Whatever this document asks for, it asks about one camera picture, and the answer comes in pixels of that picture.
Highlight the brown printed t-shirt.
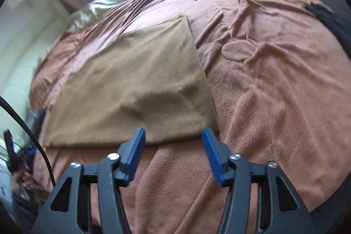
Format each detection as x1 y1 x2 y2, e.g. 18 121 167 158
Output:
44 13 218 148

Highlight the dark garment on bed edge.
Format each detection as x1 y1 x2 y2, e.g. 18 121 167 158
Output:
305 4 351 58

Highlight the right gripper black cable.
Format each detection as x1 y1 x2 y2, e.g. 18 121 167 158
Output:
0 95 57 188

